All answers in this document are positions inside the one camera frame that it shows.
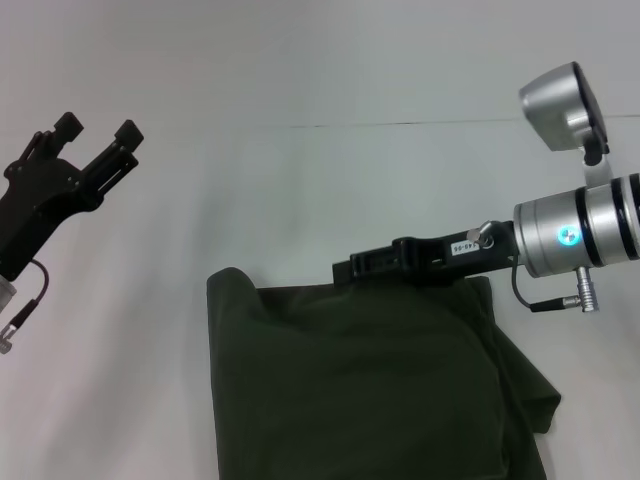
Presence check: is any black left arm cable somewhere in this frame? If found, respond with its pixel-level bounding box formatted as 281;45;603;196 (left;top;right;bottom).
0;258;52;357

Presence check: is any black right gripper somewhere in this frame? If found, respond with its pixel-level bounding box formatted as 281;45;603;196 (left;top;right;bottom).
331;219;522;290

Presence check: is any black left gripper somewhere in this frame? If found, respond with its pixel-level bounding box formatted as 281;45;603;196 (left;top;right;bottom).
0;111;146;282

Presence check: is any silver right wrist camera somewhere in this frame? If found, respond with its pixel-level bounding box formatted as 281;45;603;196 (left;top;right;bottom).
517;60;613;190

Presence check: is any dark green FREE t-shirt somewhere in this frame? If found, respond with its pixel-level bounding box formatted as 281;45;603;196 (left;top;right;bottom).
205;266;562;480

